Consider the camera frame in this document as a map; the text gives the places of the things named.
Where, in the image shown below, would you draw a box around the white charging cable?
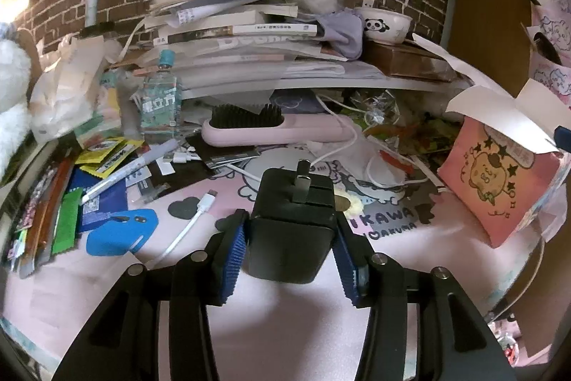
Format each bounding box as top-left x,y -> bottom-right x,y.
312,93 -> 447,191

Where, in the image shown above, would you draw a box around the green packet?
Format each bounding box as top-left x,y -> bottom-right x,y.
51,189 -> 85,257

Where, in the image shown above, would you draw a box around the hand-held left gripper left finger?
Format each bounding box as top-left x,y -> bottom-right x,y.
51,209 -> 251,381

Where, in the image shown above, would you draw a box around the stack of books and papers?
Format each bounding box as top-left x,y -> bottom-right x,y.
143,0 -> 349,89

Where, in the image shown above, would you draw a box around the pink cartoon cardboard box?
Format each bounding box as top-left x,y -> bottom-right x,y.
437,80 -> 571,250

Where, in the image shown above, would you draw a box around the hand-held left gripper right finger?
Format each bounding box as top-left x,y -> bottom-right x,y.
332,211 -> 518,381

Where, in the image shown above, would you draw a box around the white marker pen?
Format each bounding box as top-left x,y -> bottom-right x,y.
81,140 -> 179,205

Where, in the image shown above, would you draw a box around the white plastic bag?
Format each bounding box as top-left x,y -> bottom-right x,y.
30,34 -> 121,141

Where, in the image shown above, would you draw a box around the yellow packet with red label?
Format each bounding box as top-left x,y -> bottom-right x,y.
75,137 -> 123,165

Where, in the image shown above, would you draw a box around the white cable with plug end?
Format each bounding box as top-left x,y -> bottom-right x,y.
152,190 -> 219,266

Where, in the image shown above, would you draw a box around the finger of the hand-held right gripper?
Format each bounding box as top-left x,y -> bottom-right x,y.
554,124 -> 571,150

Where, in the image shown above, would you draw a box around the white plush toy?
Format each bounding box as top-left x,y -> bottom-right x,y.
0,21 -> 34,181

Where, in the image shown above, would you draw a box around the cartoon drawings on wall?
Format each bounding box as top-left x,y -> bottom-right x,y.
517,0 -> 571,105

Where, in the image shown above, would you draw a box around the dark blue packet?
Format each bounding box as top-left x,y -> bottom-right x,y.
67,171 -> 130,232

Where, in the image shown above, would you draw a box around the black power adapter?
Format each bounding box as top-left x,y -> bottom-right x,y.
243,158 -> 337,284

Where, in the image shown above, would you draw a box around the pile of clear wrappers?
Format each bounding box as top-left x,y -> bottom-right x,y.
352,89 -> 460,154

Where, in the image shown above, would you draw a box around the white shelf board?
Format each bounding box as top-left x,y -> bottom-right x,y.
181,73 -> 474,100

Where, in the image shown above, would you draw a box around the white panda bowl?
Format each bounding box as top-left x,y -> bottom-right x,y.
354,7 -> 413,47

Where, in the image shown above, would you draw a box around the brown cardboard box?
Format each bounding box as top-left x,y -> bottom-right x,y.
363,39 -> 451,78

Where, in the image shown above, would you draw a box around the pink printed desk mat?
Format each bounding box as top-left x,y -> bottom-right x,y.
0,140 -> 545,381

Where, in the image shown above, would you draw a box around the orange packet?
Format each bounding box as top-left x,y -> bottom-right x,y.
27,158 -> 74,261

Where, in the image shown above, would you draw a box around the clear glass bottle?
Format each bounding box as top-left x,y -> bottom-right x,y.
139,49 -> 183,145

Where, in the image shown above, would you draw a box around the pink hairbrush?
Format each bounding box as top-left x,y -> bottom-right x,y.
202,103 -> 358,149

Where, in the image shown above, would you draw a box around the purple cloth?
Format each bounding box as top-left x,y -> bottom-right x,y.
319,10 -> 364,60

